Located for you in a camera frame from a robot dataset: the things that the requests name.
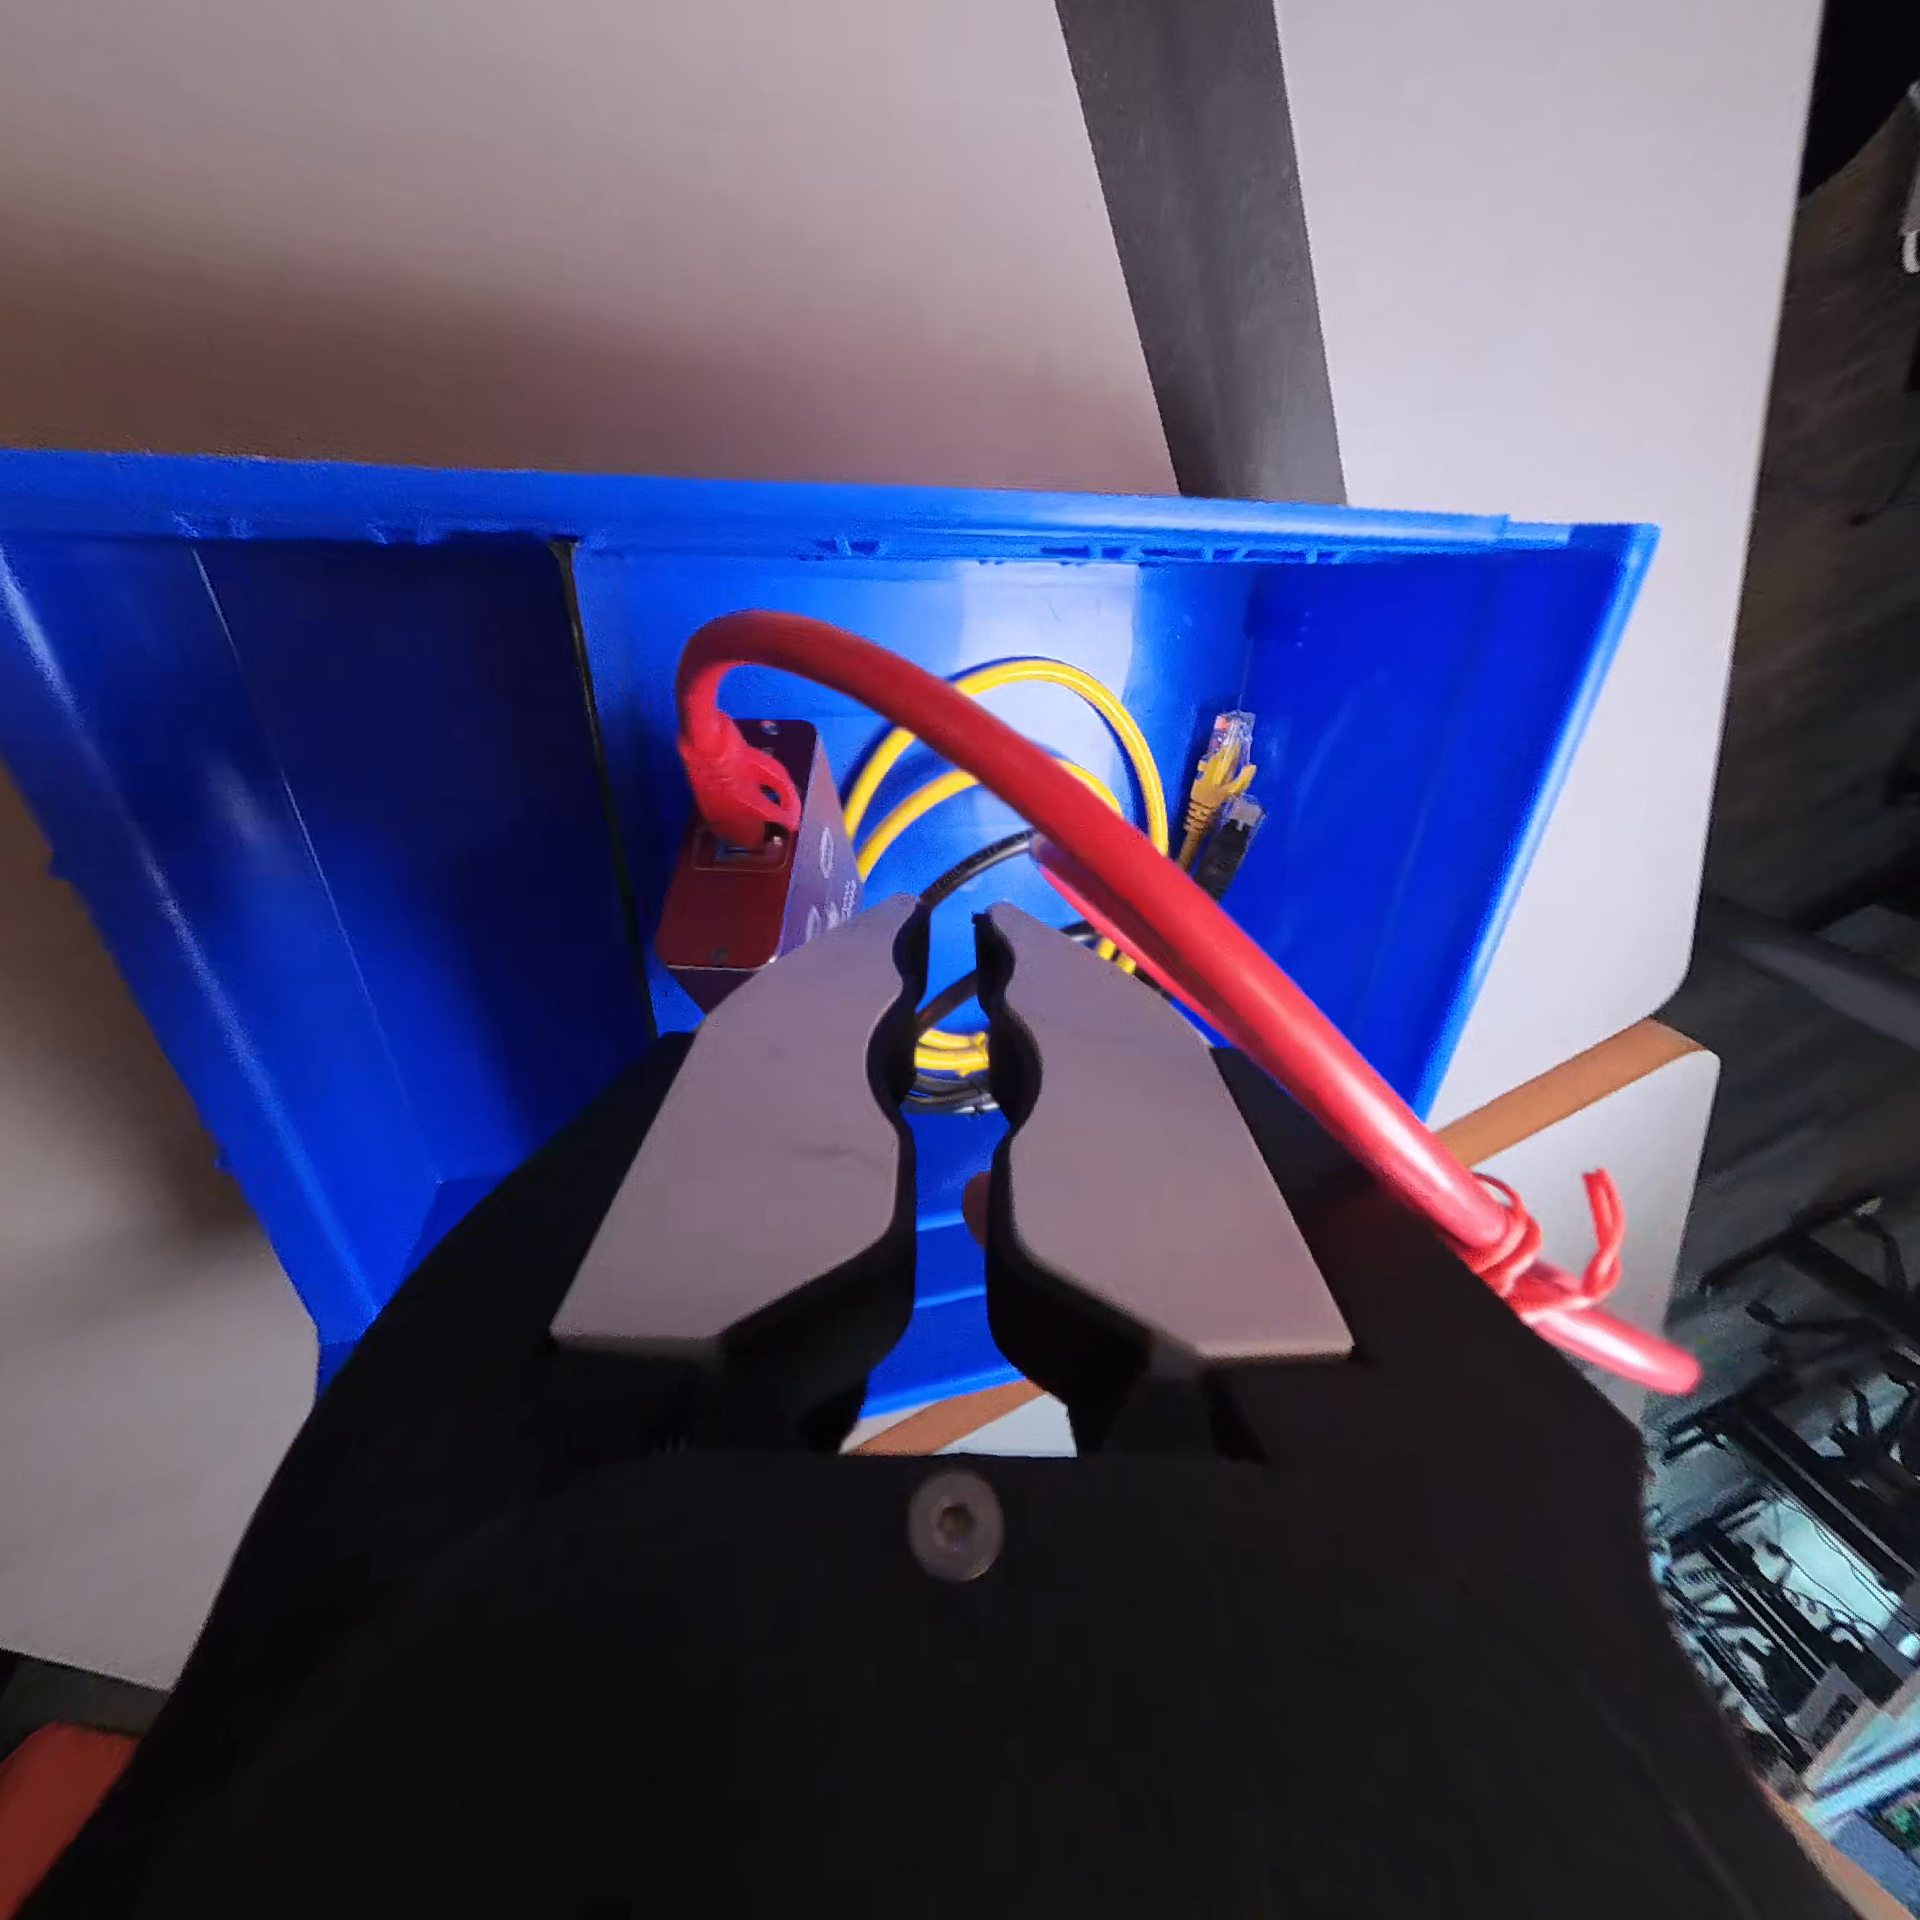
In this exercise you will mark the cluttered storage rack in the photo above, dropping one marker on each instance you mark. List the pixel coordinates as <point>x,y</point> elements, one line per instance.
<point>1785,1576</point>

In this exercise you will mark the dark grey strip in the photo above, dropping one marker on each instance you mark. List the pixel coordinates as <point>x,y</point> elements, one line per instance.
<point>1200,254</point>

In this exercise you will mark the red twist tie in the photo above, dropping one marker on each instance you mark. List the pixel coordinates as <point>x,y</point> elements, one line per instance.
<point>1599,1245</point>

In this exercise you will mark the blue plastic bin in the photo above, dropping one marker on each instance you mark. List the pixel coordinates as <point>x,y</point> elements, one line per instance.
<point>375,825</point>

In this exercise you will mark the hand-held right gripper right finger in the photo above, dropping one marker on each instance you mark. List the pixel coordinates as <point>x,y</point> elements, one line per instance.
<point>1155,1185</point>

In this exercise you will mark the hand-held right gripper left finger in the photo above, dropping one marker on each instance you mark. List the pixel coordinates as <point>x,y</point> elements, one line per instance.
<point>750,1142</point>

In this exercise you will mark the black bin divider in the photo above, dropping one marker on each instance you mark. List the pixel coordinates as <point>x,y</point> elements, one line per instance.
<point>588,721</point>

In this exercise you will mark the red ethernet splitter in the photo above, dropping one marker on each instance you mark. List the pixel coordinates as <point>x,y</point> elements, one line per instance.
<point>734,902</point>

